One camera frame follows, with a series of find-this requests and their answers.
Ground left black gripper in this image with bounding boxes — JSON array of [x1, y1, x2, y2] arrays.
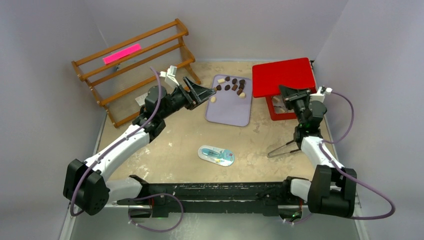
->
[[159, 76, 215, 120]]

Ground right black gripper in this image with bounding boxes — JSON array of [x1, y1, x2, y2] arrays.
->
[[277, 85, 311, 126]]

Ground red box lid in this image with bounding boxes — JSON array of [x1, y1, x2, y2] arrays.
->
[[252, 57, 316, 98]]

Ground metal tongs with black tips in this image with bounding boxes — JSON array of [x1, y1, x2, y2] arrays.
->
[[266, 140, 300, 158]]

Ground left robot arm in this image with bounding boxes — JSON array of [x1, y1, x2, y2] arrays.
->
[[63, 77, 217, 217]]

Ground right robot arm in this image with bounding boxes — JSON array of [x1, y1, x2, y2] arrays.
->
[[278, 85, 357, 218]]

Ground red chocolate box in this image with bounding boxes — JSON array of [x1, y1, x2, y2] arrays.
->
[[265, 96, 297, 121]]

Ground lavender plastic tray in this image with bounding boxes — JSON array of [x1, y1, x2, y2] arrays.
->
[[204, 74, 253, 127]]

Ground small white stationery box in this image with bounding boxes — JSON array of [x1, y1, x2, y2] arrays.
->
[[135, 92, 148, 107]]

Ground blue correction tape package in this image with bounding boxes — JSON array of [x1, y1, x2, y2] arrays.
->
[[197, 145, 236, 167]]

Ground pink sticky note strip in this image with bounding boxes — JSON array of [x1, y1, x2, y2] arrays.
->
[[102, 43, 142, 65]]

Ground wooden tiered shelf rack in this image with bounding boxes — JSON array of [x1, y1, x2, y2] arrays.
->
[[71, 18, 201, 128]]

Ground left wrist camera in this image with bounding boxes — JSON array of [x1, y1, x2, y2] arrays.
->
[[159, 65, 180, 89]]

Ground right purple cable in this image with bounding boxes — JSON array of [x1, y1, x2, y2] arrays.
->
[[317, 91, 397, 221]]

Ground purple cable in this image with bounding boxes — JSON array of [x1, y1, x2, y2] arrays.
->
[[69, 67, 185, 233], [317, 91, 397, 221]]

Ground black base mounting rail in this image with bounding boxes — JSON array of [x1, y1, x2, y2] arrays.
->
[[117, 177, 307, 218]]

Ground aluminium frame rail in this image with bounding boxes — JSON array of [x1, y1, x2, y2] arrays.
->
[[57, 183, 369, 240]]

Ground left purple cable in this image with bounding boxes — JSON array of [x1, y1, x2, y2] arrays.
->
[[69, 67, 185, 233]]

